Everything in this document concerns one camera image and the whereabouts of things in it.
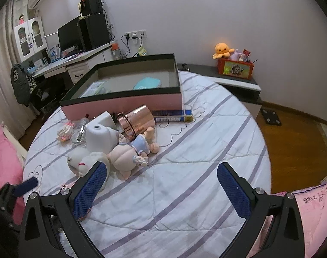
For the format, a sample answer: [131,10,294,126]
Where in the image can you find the black computer monitor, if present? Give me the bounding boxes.
[57,19,83,54]

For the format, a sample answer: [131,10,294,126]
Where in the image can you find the rose gold metal cup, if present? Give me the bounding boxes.
[116,105,156,140]

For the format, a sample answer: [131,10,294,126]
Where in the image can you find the clear plastic packet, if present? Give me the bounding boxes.
[80,81,106,98]

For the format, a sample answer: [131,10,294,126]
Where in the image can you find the blue box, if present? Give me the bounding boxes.
[152,109,193,123]

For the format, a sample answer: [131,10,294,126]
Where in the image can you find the pig doll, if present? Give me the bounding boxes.
[107,126,160,181]

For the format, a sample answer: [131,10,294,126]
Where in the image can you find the white glass-door cabinet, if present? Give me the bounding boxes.
[11,17,48,63]

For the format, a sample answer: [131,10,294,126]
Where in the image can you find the white plush toy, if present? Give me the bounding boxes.
[67,150,112,194]

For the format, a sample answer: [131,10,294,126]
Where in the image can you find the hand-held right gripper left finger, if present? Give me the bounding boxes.
[18,161,110,258]

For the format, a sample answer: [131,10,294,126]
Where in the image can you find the dark tray box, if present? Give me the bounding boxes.
[60,54,183,121]

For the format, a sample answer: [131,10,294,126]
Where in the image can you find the clear glass bottle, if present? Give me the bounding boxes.
[72,116,90,146]

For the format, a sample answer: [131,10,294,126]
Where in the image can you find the orange octopus plush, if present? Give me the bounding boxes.
[212,42,235,60]

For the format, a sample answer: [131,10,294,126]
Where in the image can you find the low dark-topped cabinet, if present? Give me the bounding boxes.
[177,63,262,119]

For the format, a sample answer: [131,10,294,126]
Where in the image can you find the blue and white carton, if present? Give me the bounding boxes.
[47,44,60,61]

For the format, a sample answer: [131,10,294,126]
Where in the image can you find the white wall power strip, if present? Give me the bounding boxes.
[124,30,146,40]

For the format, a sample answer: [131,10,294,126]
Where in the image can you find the pink pillow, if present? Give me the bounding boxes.
[0,125,26,226]

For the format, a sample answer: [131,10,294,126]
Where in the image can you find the teal case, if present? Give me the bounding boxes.
[133,77,162,90]

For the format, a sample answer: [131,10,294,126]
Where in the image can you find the pink blanket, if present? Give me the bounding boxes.
[247,179,327,258]

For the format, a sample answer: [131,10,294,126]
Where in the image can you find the white desk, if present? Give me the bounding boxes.
[26,41,118,86]

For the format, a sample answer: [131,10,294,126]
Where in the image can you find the black box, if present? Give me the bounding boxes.
[79,0,103,17]

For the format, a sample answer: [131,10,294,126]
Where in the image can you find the black computer tower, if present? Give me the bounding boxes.
[78,13,111,51]

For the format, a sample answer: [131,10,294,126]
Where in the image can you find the orange-capped plastic bottle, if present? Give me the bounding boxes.
[111,43,121,60]

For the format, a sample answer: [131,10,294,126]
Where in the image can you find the pink and white block toy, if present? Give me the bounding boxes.
[57,121,75,143]

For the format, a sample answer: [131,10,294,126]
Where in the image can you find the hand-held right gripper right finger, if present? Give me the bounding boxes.
[217,162,306,258]

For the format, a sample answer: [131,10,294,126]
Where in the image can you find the beige curtain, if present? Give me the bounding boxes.
[0,0,22,129]

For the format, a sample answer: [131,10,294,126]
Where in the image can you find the red storage box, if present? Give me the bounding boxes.
[217,58,255,80]

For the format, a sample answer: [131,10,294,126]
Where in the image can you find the black power cable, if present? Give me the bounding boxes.
[120,34,132,59]

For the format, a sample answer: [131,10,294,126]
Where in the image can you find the black floor scale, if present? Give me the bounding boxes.
[261,108,282,126]

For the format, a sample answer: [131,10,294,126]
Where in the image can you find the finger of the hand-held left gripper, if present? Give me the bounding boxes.
[12,177,38,198]

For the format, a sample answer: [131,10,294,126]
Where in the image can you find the black backpack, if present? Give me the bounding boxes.
[10,64,32,105]

